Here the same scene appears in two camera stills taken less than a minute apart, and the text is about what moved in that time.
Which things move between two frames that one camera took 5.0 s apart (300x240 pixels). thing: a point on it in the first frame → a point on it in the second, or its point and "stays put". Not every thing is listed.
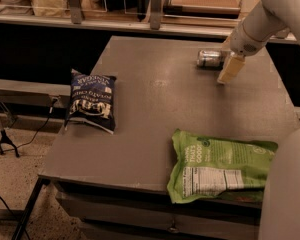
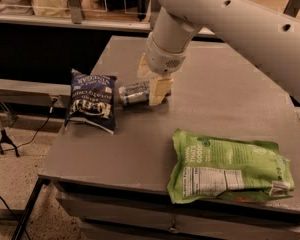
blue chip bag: (92, 101) stays put
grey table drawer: (148, 216) stays put
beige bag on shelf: (49, 0) stays put
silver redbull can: (210, 59) → (134, 92)
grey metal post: (75, 4) stays put
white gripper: (244, 41) → (162, 59)
